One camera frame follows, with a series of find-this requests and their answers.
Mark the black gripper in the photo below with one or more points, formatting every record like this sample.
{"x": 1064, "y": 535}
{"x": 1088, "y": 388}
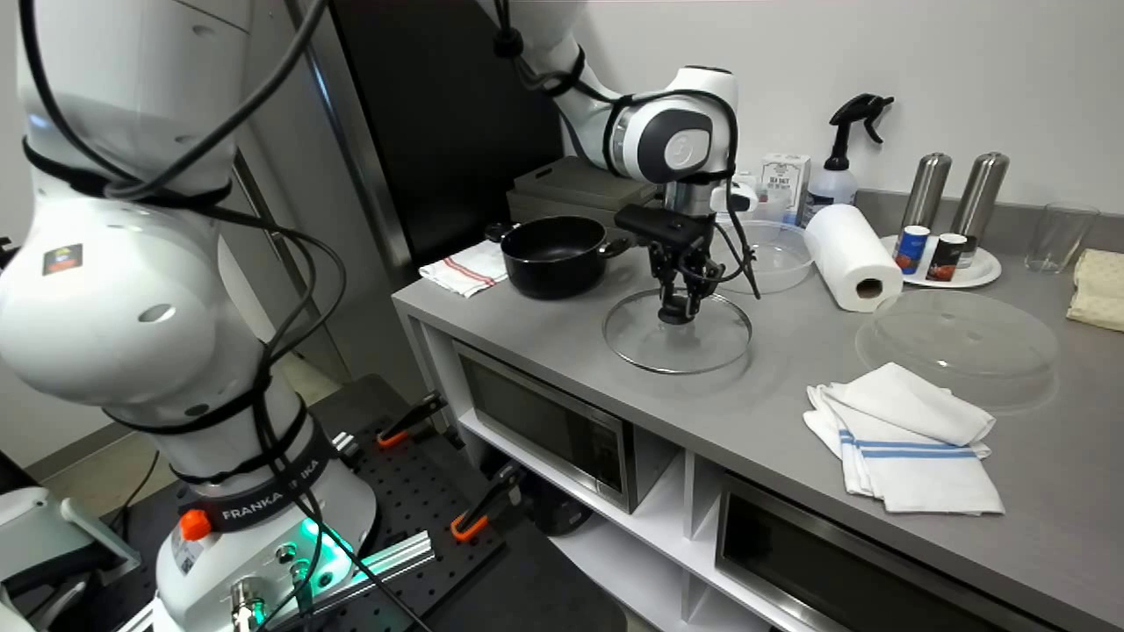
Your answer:
{"x": 691, "y": 258}

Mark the glass pot lid black knob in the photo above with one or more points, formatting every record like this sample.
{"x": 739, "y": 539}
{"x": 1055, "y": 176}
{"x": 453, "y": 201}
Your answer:
{"x": 678, "y": 344}

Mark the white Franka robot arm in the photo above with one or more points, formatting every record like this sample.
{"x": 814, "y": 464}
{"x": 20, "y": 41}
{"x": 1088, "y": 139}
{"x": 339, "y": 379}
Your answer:
{"x": 116, "y": 318}

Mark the black cooking pot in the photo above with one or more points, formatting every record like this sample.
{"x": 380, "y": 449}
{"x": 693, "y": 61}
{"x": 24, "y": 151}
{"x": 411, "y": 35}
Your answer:
{"x": 557, "y": 265}

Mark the white paper towel roll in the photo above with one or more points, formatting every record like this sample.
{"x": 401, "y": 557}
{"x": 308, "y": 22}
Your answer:
{"x": 846, "y": 258}

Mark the built-in microwave oven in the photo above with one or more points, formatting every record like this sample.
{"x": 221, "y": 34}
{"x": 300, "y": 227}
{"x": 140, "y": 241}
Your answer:
{"x": 548, "y": 426}
{"x": 821, "y": 574}

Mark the spray bottle black trigger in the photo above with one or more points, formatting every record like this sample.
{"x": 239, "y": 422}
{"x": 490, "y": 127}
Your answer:
{"x": 835, "y": 176}

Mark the white towel red stripes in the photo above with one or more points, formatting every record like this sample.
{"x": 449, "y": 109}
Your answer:
{"x": 468, "y": 271}

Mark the blue can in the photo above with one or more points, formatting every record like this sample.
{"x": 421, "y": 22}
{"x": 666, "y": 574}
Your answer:
{"x": 910, "y": 250}

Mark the black and red can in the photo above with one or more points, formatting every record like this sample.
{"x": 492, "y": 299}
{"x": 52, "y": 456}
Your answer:
{"x": 951, "y": 258}

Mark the white cloth blue stripes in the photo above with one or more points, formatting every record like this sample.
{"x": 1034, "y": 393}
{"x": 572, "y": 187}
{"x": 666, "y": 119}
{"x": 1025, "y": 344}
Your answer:
{"x": 907, "y": 444}

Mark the clear glass turntable plate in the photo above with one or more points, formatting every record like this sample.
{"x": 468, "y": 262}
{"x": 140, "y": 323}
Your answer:
{"x": 960, "y": 338}

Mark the large black panel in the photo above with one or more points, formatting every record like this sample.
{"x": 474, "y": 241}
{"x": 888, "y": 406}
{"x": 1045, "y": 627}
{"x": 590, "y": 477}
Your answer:
{"x": 444, "y": 127}

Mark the white plate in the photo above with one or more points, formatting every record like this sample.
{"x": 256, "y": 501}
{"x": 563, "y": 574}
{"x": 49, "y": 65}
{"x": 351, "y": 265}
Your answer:
{"x": 976, "y": 271}

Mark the black robot table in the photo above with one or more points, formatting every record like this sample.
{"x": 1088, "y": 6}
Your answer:
{"x": 468, "y": 574}

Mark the yellow cloth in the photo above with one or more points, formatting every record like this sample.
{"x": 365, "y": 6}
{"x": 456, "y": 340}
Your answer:
{"x": 1100, "y": 292}

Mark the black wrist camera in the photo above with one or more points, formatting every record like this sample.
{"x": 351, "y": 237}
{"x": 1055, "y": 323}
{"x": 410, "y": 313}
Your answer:
{"x": 654, "y": 222}

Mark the aluminium mounting rail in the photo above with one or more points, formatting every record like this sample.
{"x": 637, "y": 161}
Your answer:
{"x": 389, "y": 558}

